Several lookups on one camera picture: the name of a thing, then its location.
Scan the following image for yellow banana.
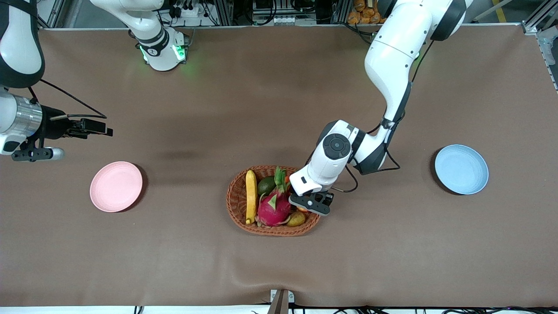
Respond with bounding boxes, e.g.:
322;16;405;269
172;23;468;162
246;170;258;225

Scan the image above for pink dragon fruit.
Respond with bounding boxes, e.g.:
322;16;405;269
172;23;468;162
256;166;293;228

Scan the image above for pink plate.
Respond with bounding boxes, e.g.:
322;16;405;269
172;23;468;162
90;161;143;213

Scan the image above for green avocado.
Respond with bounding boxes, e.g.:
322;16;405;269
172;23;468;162
258;176;278;197

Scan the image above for brown wicker basket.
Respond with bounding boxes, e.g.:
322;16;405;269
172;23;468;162
226;165;322;237

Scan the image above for brown table cloth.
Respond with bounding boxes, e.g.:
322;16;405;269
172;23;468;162
0;24;558;308

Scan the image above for light blue plate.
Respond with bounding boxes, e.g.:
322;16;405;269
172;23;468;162
435;144;489;195

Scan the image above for orange snack packets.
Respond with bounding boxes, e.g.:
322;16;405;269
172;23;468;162
347;0;388;24

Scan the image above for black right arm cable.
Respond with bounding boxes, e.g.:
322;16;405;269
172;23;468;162
27;78;108;119

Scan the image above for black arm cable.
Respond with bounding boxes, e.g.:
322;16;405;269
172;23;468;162
27;78;108;119
333;39;434;193

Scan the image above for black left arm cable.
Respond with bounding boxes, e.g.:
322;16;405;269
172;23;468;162
333;39;434;193

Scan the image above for metal table edge bracket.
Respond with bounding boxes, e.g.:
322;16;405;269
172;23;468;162
267;289;295;314

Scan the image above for aluminium frame post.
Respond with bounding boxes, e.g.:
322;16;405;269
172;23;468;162
214;0;234;26
331;0;352;24

